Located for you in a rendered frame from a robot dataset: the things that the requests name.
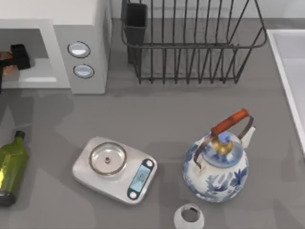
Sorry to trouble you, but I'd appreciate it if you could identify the brown bread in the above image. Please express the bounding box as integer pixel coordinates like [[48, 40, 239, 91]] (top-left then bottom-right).
[[0, 51, 15, 75]]

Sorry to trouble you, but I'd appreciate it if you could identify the large round microwave knob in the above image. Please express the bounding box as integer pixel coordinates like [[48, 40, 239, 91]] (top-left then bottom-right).
[[67, 41, 92, 59]]

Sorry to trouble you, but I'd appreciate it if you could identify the small round microwave knob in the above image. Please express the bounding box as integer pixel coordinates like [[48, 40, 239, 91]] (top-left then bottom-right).
[[72, 63, 95, 79]]

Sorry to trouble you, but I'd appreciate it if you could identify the pale microwave oven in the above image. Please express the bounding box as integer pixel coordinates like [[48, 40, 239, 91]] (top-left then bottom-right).
[[0, 0, 112, 95]]

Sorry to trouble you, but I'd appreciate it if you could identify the green glass bottle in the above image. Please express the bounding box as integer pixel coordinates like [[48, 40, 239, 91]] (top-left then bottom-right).
[[0, 130, 31, 207]]

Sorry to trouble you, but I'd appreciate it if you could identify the black cutlery holder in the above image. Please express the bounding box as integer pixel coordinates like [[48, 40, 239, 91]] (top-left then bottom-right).
[[121, 0, 148, 46]]

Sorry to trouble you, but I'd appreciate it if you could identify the silver kitchen scale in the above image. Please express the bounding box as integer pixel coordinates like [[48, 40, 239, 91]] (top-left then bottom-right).
[[71, 136, 159, 206]]

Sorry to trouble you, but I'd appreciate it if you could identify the blue and white kettle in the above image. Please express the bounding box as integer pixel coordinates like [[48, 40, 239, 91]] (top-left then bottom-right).
[[182, 107, 257, 203]]

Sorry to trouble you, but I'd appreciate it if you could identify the white cup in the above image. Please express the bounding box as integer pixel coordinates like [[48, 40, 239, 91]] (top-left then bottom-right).
[[173, 202, 206, 229]]

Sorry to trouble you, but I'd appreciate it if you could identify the white sink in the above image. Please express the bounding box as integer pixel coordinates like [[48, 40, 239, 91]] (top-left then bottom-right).
[[266, 29, 305, 158]]

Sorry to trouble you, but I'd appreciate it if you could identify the dark wire dish rack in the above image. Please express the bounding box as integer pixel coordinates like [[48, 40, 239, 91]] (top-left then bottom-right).
[[121, 0, 268, 85]]

